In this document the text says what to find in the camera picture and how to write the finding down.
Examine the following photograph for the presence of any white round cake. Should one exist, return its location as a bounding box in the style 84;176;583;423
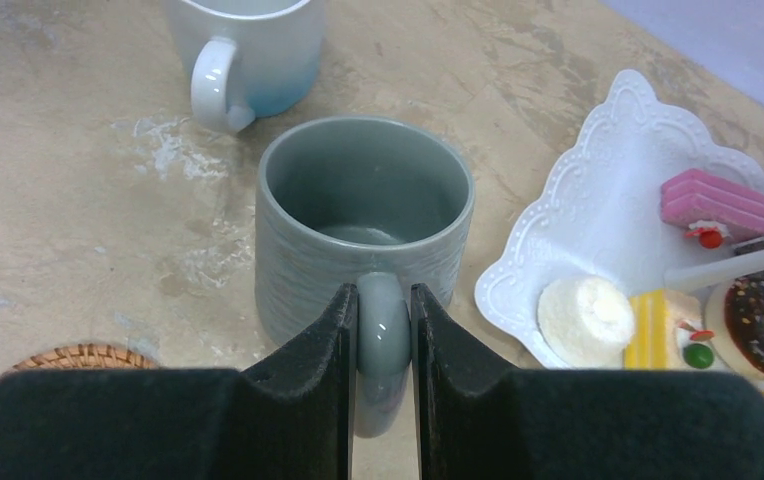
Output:
536;275;636;368

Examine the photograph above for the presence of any white three-tier cake stand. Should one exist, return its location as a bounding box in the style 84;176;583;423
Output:
474;69;764;369

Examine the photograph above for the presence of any grey mug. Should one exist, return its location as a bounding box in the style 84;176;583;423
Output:
255;116;475;438

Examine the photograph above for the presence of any yellow rectangular cake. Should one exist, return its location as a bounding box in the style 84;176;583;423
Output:
623;289;721;370

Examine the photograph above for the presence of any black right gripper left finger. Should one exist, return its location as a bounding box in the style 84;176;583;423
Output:
0;284;358;479

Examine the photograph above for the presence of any round waffle coaster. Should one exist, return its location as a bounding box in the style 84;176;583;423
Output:
0;343;161;380

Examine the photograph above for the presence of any white small cup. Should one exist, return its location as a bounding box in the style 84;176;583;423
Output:
163;0;325;134

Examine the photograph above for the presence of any chocolate sprinkle donut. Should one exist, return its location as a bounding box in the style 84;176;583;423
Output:
704;271;764;380

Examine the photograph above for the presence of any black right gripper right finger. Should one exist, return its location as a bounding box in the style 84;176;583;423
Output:
411;284;764;479

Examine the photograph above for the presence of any pink cake with cherry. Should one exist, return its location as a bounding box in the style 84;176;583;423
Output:
660;168;764;250

